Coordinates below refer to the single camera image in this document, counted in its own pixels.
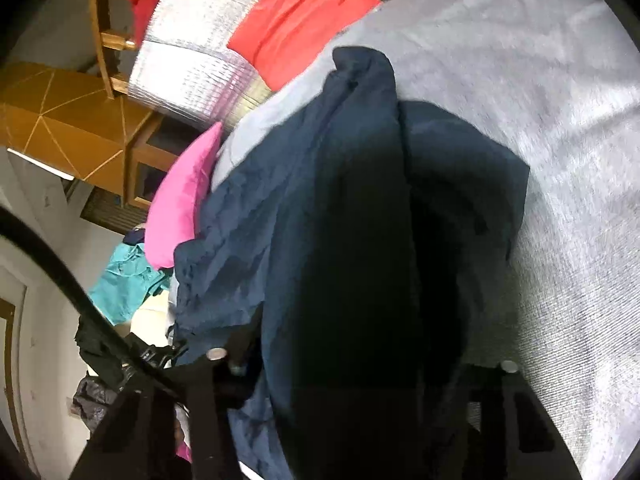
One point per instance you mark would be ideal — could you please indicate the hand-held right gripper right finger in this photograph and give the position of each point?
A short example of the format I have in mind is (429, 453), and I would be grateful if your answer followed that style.
(505, 410)

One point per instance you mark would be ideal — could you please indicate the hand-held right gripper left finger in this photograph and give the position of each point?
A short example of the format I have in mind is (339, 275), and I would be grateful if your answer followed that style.
(205, 410)

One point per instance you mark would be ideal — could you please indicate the navy quilted jacket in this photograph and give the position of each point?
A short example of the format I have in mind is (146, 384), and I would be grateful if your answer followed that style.
(325, 210)

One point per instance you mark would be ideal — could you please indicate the magenta cloth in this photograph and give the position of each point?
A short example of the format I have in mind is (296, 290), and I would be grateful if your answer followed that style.
(182, 452)

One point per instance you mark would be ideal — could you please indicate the grey crumpled bag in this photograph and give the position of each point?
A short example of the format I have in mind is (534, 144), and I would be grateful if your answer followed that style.
(95, 402)

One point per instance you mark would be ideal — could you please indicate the teal shirt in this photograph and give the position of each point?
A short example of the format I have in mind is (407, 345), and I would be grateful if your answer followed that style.
(125, 285)

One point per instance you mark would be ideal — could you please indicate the dark patterned cloth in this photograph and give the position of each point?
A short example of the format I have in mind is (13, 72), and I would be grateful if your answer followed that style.
(135, 237)

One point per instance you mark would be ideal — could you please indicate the dark wooden door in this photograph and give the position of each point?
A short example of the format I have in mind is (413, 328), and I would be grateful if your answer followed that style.
(7, 360)

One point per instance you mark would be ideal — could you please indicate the pink pillow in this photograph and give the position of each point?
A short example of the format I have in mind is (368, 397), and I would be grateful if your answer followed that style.
(180, 200)

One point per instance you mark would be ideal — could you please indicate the grey bed sheet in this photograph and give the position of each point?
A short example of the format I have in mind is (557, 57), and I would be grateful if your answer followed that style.
(550, 110)

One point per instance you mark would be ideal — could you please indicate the silver foil mat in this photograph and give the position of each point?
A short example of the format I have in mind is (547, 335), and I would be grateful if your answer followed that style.
(190, 60)

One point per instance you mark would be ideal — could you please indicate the wooden stair railing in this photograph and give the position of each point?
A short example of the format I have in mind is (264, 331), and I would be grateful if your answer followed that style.
(102, 35)

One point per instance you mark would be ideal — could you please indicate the red-orange pillow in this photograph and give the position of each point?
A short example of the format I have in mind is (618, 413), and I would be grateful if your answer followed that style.
(295, 20)

